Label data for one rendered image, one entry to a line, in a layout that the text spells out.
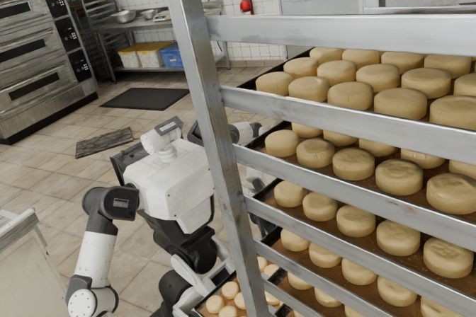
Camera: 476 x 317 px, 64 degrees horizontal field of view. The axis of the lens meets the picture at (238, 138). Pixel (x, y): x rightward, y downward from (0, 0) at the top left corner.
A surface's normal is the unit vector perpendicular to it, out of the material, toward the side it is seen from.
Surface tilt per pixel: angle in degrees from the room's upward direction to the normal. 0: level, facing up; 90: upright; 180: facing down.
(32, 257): 90
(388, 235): 0
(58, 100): 91
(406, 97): 0
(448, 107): 0
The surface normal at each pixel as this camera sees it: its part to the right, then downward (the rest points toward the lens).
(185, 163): 0.37, -0.45
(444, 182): -0.18, -0.87
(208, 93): 0.69, 0.22
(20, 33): 0.86, 0.08
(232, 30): -0.70, 0.44
